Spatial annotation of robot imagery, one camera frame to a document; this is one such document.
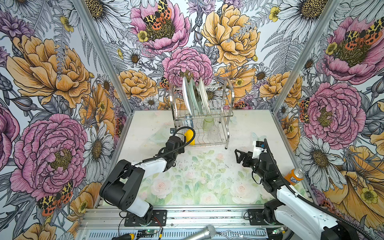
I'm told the orange soda can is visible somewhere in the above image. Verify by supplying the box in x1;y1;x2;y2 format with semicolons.
284;168;305;186

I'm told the clear plastic tumbler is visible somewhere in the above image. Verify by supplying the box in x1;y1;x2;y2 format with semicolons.
208;126;222;144

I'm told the silver microphone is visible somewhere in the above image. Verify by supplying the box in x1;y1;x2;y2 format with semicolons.
183;225;217;240

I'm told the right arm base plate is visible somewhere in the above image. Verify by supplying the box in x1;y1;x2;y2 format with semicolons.
243;209;275;226

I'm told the green plastic tumbler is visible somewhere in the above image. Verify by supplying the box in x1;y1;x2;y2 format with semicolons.
203;117;215;131

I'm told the yellow black handle tool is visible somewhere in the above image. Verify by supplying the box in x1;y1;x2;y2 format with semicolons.
112;234;135;240

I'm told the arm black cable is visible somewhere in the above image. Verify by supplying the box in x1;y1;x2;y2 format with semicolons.
101;126;196;208
263;138;376;240

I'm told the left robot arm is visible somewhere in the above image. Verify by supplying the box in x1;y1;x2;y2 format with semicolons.
99;136;187;225

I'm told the blue white ceramic bowl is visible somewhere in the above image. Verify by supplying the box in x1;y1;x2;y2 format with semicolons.
183;115;194;128

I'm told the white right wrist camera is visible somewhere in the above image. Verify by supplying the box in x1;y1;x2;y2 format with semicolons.
252;141;266;159

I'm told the white plate red pattern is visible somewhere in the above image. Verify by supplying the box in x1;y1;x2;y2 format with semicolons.
182;77;193;116

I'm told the steel two-tier dish rack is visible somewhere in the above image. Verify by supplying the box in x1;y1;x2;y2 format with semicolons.
169;79;235;149

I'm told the green circuit board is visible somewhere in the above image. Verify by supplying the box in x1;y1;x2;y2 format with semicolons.
136;230;159;239

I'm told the cream floral plate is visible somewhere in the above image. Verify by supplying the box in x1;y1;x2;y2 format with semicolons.
199;79;211;115

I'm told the pale green plate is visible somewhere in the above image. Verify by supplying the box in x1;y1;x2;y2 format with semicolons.
189;79;203;115

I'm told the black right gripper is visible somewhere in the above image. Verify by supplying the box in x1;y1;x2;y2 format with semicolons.
234;150;266;180

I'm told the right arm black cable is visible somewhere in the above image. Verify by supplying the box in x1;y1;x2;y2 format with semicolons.
263;138;376;240

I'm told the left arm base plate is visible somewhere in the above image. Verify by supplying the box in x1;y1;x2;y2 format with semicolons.
124;209;168;227

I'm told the yellow plastic bowl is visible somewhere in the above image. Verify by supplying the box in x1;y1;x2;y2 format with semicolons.
184;130;195;146

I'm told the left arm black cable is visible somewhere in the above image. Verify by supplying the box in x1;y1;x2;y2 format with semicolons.
101;126;196;208

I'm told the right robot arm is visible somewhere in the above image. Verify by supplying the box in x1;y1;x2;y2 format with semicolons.
235;150;372;240

